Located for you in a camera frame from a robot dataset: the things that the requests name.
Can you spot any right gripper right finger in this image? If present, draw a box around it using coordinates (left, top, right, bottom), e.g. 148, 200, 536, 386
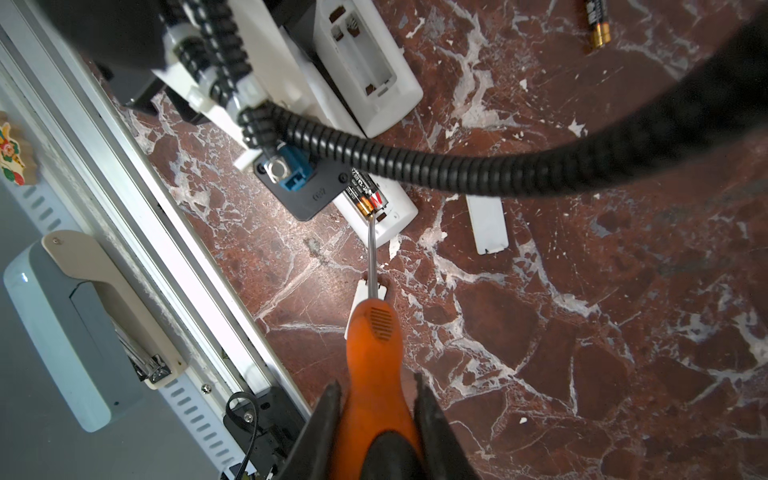
414, 373, 479, 480

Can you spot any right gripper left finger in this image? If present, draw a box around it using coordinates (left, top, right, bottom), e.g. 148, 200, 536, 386
276, 381, 342, 479

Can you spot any orange handled screwdriver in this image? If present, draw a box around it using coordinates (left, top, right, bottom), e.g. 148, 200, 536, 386
330, 218, 425, 479

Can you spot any AAA battery black gold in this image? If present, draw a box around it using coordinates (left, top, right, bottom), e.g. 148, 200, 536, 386
348, 169, 388, 216
345, 170, 375, 218

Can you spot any white remote control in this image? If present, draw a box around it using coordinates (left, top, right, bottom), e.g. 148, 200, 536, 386
288, 41, 418, 247
313, 0, 423, 138

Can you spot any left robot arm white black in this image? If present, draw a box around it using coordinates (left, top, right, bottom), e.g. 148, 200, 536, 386
39, 1, 343, 156

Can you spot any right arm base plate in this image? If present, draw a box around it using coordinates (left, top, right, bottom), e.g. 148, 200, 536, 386
223, 386, 306, 479

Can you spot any grey rectangular box on rail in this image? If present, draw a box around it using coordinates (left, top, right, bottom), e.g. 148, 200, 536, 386
2, 230, 188, 434

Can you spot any left black corrugated cable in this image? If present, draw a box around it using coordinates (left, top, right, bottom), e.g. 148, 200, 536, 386
158, 5, 768, 199

